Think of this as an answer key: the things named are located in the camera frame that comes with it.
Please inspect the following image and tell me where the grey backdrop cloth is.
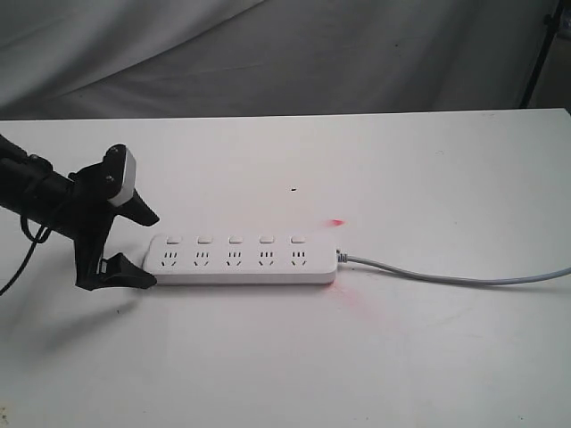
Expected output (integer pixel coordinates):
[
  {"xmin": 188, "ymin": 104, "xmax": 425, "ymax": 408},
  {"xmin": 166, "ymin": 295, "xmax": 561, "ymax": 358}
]
[{"xmin": 1, "ymin": 1, "xmax": 559, "ymax": 119}]

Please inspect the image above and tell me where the grey power cable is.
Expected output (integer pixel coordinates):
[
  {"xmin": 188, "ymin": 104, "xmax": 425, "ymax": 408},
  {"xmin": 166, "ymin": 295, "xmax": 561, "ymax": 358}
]
[{"xmin": 335, "ymin": 247, "xmax": 571, "ymax": 286}]

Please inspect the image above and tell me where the white five-socket power strip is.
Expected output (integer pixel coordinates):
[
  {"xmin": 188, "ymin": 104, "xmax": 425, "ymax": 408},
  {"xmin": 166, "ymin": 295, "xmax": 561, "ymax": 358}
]
[{"xmin": 143, "ymin": 233, "xmax": 338, "ymax": 286}]

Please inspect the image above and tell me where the black tripod stand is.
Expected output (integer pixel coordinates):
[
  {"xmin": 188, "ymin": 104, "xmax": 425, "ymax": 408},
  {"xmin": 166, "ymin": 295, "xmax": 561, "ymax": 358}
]
[{"xmin": 518, "ymin": 0, "xmax": 565, "ymax": 109}]

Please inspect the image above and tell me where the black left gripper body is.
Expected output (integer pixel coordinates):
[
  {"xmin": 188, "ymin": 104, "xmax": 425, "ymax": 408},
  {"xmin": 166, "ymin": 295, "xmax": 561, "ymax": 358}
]
[{"xmin": 69, "ymin": 144, "xmax": 126, "ymax": 291}]

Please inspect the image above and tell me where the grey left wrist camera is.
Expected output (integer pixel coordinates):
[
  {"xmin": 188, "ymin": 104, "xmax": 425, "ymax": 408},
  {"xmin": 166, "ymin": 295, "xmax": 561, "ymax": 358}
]
[{"xmin": 109, "ymin": 148, "xmax": 137, "ymax": 207}]

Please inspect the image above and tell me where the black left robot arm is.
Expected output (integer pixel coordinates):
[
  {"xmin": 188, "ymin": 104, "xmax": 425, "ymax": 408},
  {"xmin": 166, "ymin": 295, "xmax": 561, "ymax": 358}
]
[{"xmin": 1, "ymin": 138, "xmax": 159, "ymax": 291}]

